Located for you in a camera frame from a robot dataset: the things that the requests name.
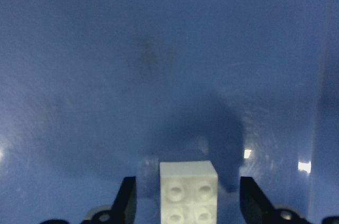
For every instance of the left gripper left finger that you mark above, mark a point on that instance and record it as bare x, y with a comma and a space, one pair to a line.
123, 209

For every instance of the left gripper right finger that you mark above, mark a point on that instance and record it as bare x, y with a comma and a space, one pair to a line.
256, 208

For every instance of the white block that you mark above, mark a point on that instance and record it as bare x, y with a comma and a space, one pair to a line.
188, 192

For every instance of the blue plastic tray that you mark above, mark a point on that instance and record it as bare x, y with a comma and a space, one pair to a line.
96, 90

